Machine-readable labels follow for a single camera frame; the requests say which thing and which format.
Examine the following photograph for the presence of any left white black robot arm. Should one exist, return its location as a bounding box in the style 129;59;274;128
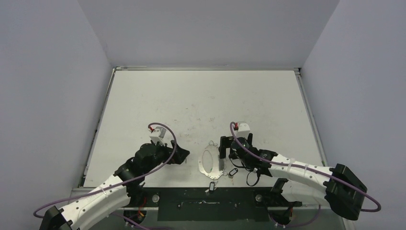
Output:
40;140;190;230

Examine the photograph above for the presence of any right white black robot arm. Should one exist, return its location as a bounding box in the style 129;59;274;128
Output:
219;134;367;220

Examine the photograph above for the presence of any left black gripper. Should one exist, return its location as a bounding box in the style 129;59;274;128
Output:
144;139;189;174

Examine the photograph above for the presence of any metal key holder ring plate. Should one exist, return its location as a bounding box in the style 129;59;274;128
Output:
198;140;226;180

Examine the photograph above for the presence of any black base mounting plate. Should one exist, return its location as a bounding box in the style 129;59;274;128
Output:
124;187;302;222

